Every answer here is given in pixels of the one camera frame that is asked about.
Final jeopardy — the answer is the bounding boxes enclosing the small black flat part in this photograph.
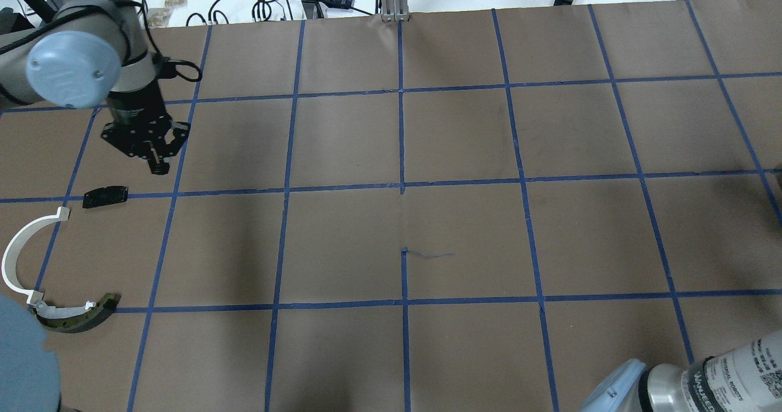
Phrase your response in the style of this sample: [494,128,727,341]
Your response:
[82,185,129,209]

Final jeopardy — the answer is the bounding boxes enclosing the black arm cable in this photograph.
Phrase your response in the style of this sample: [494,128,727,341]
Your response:
[131,0,203,84]

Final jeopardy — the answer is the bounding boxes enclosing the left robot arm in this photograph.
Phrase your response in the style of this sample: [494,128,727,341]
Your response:
[2,0,203,411]

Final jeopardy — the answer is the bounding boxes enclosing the olive green brake shoe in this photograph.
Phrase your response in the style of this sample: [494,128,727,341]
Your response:
[31,293,121,334]

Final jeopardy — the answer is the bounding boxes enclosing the white curved plastic arc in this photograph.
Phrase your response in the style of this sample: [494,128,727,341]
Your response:
[1,207,71,306]

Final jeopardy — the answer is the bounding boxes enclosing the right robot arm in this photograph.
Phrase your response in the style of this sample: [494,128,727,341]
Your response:
[579,330,781,411]

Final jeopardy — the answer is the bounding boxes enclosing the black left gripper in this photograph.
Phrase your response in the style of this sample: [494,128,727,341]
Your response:
[101,81,190,175]

